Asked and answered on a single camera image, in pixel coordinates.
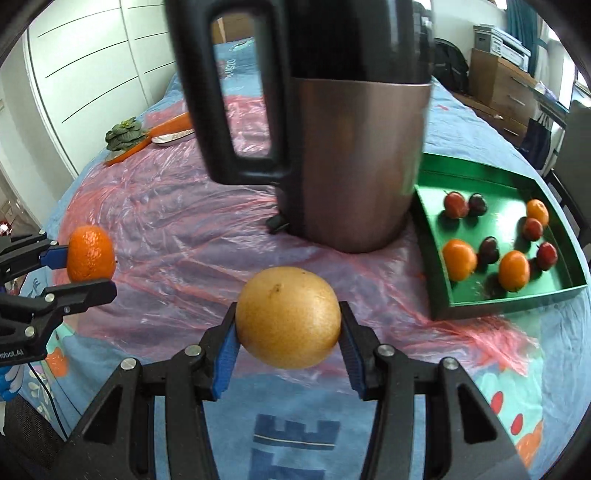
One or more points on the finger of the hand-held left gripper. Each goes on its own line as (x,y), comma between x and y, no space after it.
(83,293)
(55,257)

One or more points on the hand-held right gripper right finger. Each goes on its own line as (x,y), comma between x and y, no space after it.
(352,350)

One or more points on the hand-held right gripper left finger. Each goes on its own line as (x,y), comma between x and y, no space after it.
(226,350)

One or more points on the bumpy mandarin orange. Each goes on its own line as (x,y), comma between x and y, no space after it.
(90,254)

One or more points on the yellow round pear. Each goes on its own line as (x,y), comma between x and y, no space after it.
(288,318)

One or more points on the dark purple plum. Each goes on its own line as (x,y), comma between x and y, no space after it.
(488,249)
(478,204)

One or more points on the green tray box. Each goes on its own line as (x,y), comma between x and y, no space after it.
(503,217)

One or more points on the red apple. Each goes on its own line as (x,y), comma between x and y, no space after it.
(547,255)

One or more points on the small red plum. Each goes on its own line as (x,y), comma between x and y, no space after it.
(532,229)

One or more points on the person's left hand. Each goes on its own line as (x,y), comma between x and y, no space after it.
(8,383)

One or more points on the dark mesh seat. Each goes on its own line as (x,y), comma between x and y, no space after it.
(27,429)

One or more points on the pink plastic sheet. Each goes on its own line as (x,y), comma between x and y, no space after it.
(184,230)

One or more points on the orange plate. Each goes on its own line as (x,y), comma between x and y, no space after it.
(129,152)

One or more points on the green bok choy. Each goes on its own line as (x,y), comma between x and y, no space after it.
(124,134)

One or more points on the white patterned plate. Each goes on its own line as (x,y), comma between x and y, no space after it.
(173,138)

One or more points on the large carrot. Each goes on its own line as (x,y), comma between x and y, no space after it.
(175,122)

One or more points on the bronze and black blender jug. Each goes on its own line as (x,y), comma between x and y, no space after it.
(360,161)

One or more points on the white wardrobe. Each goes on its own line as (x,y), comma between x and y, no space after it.
(83,69)

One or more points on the dark blue bag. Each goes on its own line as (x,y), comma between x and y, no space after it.
(535,138)

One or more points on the wooden headboard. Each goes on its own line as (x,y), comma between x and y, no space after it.
(231,30)

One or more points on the wooden cabinet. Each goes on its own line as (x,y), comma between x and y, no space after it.
(503,92)

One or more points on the black backpack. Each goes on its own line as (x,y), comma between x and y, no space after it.
(452,64)

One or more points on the grey office chair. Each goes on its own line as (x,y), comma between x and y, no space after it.
(577,129)

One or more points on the grey storage box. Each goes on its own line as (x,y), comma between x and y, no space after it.
(482,39)

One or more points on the white printer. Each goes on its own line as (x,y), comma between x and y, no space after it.
(508,46)

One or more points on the window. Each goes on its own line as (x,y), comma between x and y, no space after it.
(561,69)

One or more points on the teal curtain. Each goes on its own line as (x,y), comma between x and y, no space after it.
(524,27)

